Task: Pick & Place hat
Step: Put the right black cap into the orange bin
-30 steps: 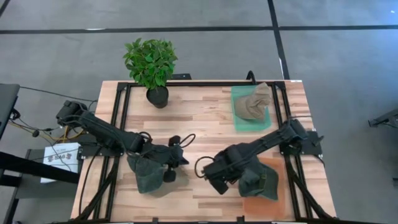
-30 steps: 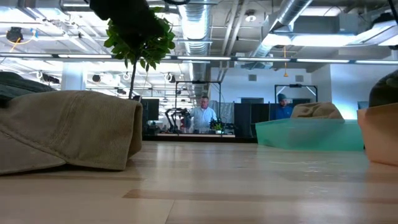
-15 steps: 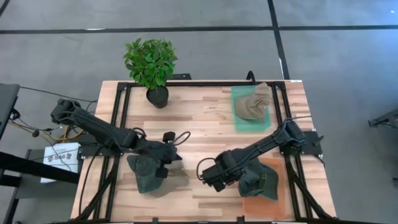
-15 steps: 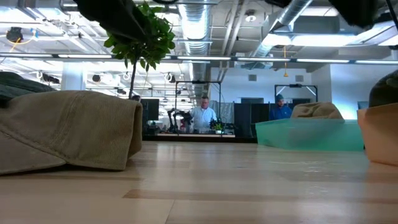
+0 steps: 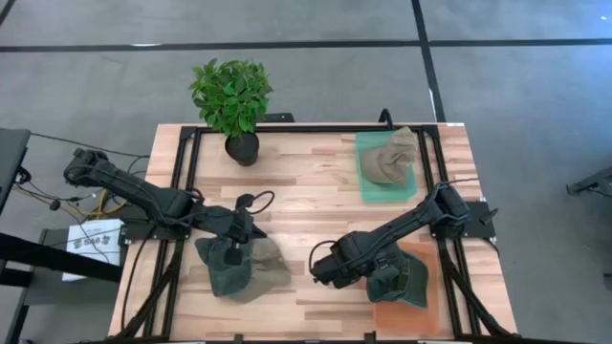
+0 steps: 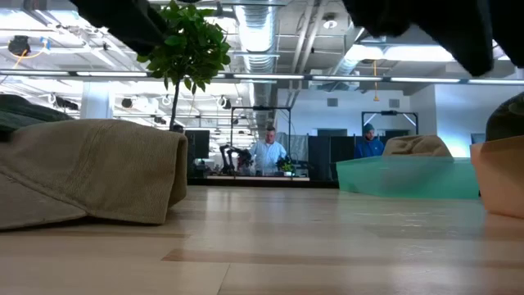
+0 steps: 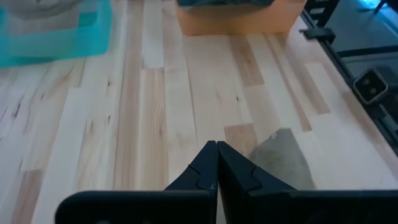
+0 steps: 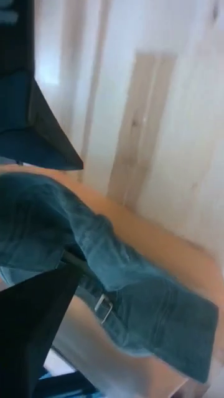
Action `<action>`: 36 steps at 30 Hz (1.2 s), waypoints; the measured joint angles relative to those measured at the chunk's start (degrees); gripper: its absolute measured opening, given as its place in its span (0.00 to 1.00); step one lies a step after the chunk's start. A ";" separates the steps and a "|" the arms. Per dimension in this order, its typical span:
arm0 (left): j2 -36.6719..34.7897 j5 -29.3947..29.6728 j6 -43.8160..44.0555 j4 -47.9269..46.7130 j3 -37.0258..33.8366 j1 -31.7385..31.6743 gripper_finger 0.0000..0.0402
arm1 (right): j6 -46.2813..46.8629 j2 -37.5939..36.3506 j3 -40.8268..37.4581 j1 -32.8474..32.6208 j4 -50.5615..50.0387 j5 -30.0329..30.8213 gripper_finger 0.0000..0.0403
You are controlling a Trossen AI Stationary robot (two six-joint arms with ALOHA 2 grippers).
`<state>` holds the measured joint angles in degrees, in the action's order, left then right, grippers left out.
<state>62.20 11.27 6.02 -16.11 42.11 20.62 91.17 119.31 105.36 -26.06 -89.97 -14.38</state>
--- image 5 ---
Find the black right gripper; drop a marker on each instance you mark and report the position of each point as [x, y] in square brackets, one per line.
[339, 272]

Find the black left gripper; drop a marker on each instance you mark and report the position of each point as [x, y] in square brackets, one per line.
[225, 222]

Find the dark green cap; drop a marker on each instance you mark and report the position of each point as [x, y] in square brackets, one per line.
[401, 291]
[225, 279]

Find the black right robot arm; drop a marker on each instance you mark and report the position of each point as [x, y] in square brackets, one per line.
[406, 222]

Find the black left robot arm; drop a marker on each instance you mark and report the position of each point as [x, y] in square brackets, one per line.
[134, 188]

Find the black table edge clamp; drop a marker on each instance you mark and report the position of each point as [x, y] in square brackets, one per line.
[369, 337]
[278, 117]
[238, 338]

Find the translucent orange mat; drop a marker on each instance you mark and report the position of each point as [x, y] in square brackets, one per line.
[406, 320]

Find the translucent green mat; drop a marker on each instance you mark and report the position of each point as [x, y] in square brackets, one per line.
[382, 193]

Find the green plant in black pot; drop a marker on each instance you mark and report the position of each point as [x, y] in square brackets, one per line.
[232, 95]

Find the white paper label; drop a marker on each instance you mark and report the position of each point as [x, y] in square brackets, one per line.
[95, 243]

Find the black arched hook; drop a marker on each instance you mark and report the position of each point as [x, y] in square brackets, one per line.
[386, 119]

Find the black beam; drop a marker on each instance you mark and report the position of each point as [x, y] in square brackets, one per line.
[48, 258]

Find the black desk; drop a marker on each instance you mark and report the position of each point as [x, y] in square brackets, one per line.
[9, 157]

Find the black stand leg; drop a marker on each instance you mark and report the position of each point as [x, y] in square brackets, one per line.
[593, 181]

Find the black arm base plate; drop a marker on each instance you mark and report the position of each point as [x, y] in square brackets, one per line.
[143, 232]
[478, 220]

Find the black aluminium table frame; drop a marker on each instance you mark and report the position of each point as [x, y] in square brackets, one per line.
[311, 129]

